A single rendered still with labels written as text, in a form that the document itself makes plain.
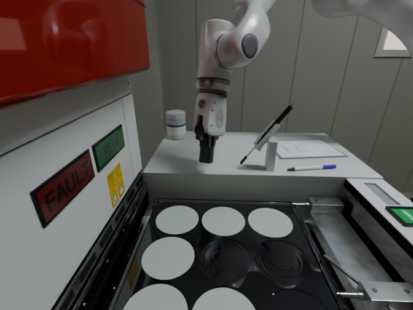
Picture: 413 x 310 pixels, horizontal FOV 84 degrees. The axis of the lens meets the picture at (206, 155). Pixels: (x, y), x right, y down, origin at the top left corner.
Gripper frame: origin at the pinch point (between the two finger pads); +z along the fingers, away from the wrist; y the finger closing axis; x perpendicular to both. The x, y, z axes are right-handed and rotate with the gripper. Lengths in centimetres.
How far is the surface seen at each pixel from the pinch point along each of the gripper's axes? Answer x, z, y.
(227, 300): -16.5, 19.4, -20.4
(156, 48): 95, -61, 88
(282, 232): -21.1, 13.9, -1.7
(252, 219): -14.1, 13.3, -1.1
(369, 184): -37.9, 3.3, 16.3
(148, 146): 113, 16, 107
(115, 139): 8.9, -3.3, -21.3
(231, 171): -5.4, 4.0, 4.9
